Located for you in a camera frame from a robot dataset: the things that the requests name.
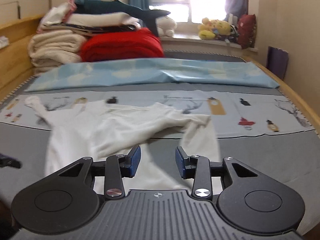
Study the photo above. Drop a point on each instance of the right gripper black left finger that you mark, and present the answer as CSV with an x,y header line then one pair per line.
x,y
114,169

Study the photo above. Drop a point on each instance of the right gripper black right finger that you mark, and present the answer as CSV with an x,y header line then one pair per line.
x,y
201,170

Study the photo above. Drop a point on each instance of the white small shirt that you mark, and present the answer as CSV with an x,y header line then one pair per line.
x,y
99,130

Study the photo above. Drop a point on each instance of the grey printed bed sheet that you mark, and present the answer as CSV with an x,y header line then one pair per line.
x,y
257,126

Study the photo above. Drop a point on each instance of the light blue folded blanket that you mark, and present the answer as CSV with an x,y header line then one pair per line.
x,y
152,70

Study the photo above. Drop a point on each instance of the cream folded blanket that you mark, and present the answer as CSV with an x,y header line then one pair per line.
x,y
52,49

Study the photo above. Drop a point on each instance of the red folded blanket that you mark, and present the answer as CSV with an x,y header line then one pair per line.
x,y
122,45

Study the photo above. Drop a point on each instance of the dark purple board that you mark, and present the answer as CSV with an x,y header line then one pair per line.
x,y
277,61

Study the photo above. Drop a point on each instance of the yellow plush toy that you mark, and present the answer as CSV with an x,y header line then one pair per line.
x,y
214,29

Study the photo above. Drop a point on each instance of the dark red cushion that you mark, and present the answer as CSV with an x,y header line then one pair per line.
x,y
247,27

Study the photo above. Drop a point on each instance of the white plush toy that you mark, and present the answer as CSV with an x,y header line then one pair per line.
x,y
166,26

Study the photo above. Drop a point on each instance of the white folded cloth stack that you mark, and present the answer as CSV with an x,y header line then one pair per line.
x,y
64,17

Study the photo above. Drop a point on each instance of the dark teal shark plush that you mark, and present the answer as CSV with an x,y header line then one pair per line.
x,y
98,7

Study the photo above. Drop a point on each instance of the wooden bed frame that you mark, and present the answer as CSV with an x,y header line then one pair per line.
x,y
15,63

